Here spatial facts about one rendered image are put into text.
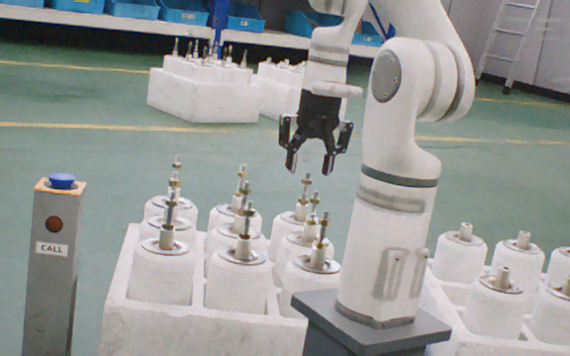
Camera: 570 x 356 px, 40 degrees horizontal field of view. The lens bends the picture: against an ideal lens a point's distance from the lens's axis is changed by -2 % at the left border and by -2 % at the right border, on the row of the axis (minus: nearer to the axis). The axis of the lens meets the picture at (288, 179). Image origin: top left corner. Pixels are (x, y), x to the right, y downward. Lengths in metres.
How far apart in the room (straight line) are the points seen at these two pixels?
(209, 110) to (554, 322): 2.52
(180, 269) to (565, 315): 0.62
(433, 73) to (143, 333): 0.59
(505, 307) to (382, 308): 0.42
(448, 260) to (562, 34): 7.14
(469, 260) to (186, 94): 2.30
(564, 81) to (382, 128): 7.64
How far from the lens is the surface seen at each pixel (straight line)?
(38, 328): 1.31
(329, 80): 1.37
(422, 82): 0.86
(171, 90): 3.71
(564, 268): 1.60
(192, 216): 1.42
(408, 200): 0.89
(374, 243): 0.90
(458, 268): 1.52
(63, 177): 1.24
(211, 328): 1.19
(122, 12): 5.90
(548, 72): 8.62
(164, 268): 1.18
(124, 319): 1.19
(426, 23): 0.96
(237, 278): 1.19
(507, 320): 1.31
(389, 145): 0.87
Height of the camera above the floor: 0.66
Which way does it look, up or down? 14 degrees down
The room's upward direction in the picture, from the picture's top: 10 degrees clockwise
